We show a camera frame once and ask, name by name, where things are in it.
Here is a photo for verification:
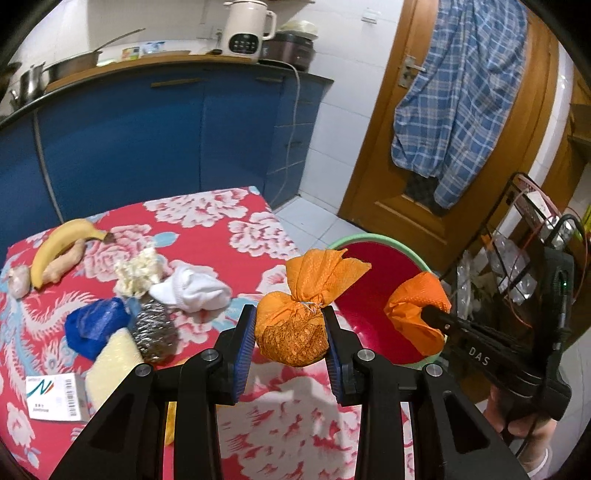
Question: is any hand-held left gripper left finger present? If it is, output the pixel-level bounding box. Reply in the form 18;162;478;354
48;305;257;480

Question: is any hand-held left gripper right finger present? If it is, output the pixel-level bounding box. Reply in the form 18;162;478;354
322;306;532;480

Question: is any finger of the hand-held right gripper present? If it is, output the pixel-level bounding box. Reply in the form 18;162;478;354
420;305;456;333

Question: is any orange mesh bag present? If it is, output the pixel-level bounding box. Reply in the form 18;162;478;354
385;271;452;357
255;248;372;367

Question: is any red bucket with green rim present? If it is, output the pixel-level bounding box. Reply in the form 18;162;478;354
325;233;451;372

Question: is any white sock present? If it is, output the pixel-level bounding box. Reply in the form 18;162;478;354
148;263;233;312

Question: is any steel wool scourer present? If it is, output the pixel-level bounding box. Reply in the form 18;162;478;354
127;298;178;365

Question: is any pale yellow sponge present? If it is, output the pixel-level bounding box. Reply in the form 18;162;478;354
85;328;144;411

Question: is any blue cloth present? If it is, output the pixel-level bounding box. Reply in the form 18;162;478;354
65;298;131;361

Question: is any person's right hand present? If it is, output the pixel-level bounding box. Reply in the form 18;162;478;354
482;385;555;478

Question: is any clear plastic bag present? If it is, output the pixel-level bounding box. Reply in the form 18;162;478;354
489;231;536;301

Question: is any red floral tablecloth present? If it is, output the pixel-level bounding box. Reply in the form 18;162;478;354
0;185;414;480

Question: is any wooden door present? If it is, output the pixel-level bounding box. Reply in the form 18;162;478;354
337;0;561;273

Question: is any ginger root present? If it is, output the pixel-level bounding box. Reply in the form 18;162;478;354
42;239;88;285

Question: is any white card box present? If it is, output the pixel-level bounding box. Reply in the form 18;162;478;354
18;374;89;422

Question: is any yellow banana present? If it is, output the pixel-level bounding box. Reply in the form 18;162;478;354
30;219;116;291

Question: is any blue plaid shirt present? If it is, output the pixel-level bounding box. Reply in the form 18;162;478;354
392;0;529;210

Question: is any pale garlic bulb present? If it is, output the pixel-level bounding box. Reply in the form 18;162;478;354
4;265;32;298

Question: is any blue kitchen cabinet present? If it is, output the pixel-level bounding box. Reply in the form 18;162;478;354
0;69;334;273

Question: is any dark kitchen countertop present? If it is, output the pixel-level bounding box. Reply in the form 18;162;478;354
0;48;334;130

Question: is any dark rice cooker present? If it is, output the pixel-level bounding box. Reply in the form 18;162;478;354
259;18;320;72

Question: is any white electric kettle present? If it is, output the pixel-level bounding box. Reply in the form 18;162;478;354
217;0;278;63

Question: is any steel pot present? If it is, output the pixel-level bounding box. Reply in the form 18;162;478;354
9;62;47;109

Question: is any black wire rack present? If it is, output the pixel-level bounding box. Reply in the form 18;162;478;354
455;173;591;333

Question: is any metal door handle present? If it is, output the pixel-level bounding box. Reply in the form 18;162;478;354
398;54;426;88

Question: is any white power cable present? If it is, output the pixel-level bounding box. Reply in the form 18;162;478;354
272;60;302;197

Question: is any grey hose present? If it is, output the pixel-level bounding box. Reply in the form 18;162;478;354
31;111;63;222

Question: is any steel pan with long handle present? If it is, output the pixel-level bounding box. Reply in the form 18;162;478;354
44;28;146;84

